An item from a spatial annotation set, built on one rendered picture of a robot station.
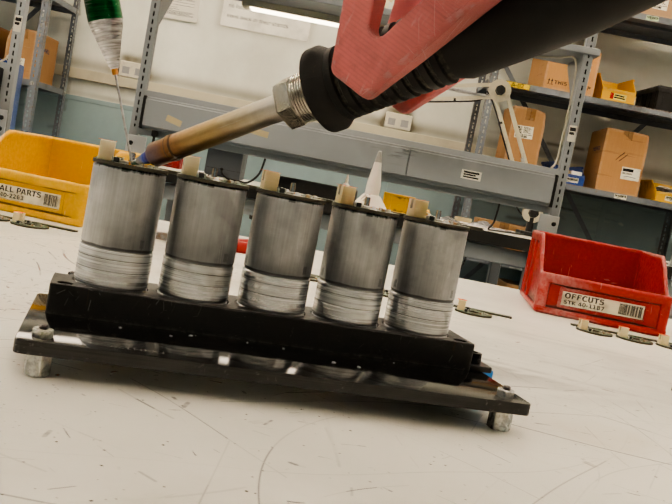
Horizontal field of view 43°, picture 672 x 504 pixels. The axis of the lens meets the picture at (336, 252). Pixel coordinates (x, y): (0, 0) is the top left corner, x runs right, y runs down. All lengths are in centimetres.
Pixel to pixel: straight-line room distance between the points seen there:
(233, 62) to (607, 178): 209
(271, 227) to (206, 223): 2
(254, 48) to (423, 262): 455
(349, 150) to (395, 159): 14
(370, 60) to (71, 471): 12
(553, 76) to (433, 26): 419
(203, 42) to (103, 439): 470
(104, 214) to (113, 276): 2
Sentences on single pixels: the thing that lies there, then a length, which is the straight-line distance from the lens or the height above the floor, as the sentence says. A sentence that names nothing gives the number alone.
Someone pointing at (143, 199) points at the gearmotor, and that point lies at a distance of 29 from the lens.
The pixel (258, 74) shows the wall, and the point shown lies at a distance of 482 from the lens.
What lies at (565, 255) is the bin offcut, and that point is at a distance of 78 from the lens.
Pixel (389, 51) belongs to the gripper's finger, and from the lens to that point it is 22.
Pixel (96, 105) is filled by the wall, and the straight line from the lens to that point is 497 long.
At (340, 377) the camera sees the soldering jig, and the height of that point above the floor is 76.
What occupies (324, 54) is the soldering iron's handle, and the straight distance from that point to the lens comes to 24.
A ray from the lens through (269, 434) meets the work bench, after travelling 23.
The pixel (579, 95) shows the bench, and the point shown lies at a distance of 277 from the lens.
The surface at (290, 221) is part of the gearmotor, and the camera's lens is 29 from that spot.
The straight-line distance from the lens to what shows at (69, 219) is 65.
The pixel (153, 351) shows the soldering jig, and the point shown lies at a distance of 26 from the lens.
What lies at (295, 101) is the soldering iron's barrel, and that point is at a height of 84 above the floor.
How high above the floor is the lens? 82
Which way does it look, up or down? 5 degrees down
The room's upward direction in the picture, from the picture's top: 11 degrees clockwise
